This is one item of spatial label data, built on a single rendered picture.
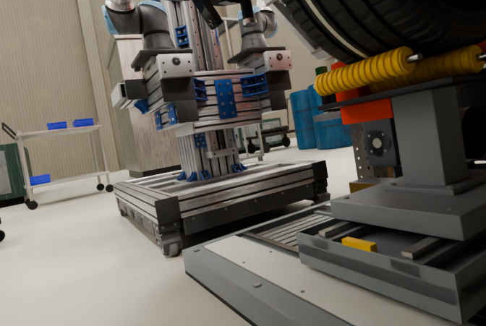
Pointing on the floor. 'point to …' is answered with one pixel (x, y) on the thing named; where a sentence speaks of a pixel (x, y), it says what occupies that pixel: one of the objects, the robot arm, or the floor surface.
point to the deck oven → (129, 43)
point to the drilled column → (364, 155)
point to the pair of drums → (341, 134)
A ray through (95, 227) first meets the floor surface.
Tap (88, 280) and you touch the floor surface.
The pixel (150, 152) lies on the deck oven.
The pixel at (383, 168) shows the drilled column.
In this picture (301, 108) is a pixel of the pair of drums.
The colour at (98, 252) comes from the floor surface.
